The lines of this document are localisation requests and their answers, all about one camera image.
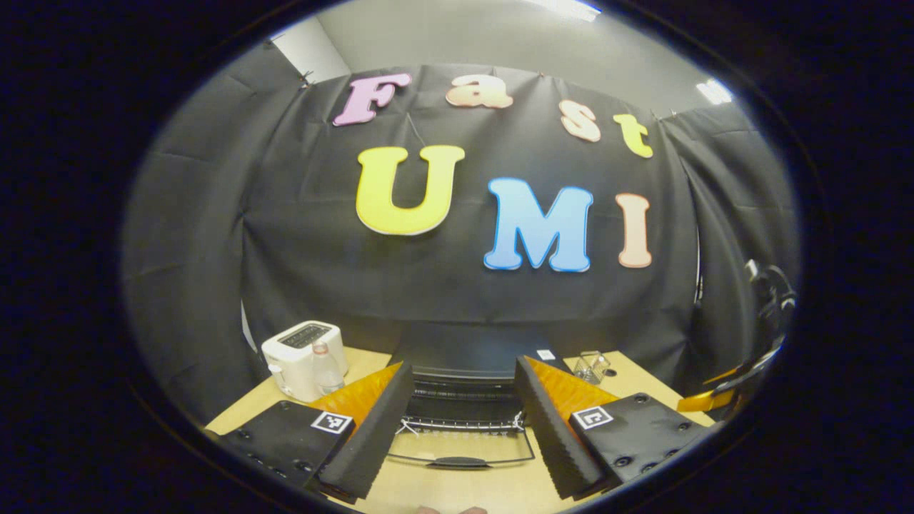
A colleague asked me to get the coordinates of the glass toothpick holder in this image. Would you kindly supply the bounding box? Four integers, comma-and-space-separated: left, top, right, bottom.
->
573, 351, 611, 385

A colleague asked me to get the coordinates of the white toaster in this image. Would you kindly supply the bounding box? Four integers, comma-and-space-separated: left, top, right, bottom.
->
261, 321, 349, 403

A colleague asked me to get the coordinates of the clear plastic water bottle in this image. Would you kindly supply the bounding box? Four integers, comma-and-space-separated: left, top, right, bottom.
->
311, 341, 345, 395

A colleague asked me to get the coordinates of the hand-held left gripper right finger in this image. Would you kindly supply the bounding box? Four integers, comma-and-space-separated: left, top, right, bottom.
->
514, 356, 717, 500

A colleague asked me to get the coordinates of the black electric oven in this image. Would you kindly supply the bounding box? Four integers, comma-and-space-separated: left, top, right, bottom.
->
386, 321, 572, 470

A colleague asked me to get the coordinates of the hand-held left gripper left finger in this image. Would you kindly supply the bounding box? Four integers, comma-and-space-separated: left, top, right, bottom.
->
204, 361, 416, 502

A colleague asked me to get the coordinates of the black backdrop cloth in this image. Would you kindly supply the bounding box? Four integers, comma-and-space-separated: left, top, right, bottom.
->
121, 39, 800, 422

